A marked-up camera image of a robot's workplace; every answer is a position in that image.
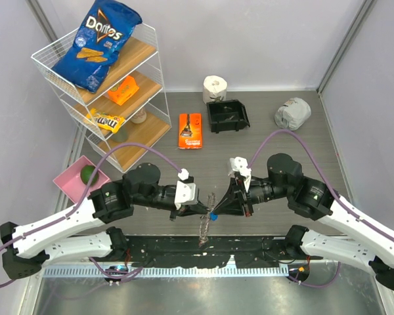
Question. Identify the white toilet paper roll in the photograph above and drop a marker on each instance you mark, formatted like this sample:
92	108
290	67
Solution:
214	89

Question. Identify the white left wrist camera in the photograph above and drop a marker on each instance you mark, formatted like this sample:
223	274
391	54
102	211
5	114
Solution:
186	192

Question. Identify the orange razor box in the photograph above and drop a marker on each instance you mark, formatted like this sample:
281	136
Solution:
190	135

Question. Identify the keys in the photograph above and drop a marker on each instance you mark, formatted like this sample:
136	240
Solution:
226	113

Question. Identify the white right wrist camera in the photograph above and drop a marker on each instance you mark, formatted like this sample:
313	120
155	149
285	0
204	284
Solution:
240	165

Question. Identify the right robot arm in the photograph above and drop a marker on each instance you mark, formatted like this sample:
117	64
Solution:
370	244

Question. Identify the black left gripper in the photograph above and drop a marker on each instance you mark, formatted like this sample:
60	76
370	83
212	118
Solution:
187	209

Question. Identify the white wire wooden shelf rack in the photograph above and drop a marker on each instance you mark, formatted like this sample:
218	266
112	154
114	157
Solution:
131	104

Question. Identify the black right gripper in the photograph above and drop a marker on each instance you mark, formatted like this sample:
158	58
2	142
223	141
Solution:
232	203

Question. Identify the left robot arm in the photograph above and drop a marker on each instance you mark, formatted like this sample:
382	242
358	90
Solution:
32	246

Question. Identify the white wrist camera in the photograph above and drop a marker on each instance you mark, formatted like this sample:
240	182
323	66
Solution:
186	192
240	165

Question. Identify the blue Doritos chip bag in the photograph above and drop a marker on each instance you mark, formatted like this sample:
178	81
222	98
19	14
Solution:
97	44

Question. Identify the yellow M&M candy bag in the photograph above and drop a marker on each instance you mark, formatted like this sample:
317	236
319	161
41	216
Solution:
106	121

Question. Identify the green lime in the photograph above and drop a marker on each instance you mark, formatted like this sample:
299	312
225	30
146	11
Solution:
86	173

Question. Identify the black plastic storage bin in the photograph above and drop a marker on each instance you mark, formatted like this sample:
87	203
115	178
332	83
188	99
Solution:
240	123

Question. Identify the pink plastic tray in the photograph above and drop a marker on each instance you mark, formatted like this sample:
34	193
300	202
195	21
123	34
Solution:
70	183

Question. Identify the grey wrapped paper bundle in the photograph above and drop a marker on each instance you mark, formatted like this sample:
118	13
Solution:
292	114

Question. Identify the blue tag key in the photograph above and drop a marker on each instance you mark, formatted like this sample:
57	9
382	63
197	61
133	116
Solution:
213	216

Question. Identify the orange snack box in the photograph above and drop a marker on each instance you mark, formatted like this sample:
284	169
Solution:
123	91

